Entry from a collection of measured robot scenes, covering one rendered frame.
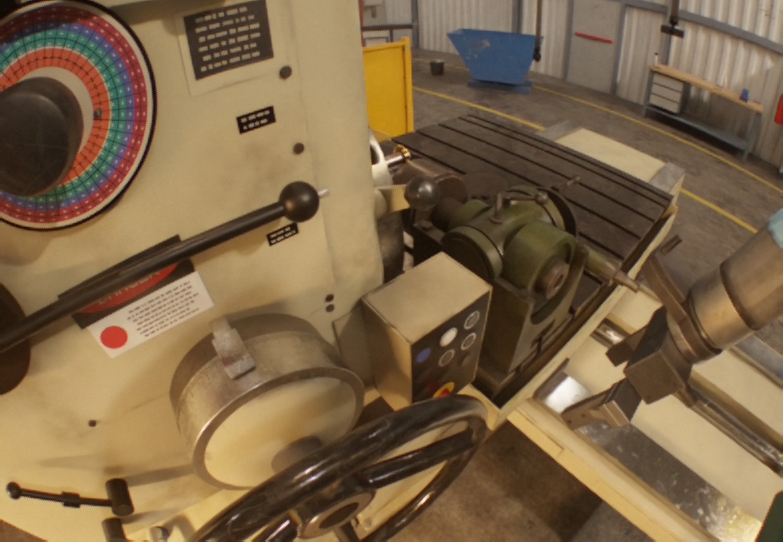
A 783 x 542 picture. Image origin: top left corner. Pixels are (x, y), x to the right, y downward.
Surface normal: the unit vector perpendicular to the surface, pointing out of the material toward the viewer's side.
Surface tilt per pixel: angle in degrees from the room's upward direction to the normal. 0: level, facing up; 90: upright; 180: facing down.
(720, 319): 80
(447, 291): 0
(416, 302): 0
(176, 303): 90
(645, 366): 83
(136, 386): 90
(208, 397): 22
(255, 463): 86
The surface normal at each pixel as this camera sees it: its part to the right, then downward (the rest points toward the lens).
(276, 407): 0.55, 0.00
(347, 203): 0.61, 0.47
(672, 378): -0.76, 0.33
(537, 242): -0.33, -0.59
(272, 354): 0.21, -0.87
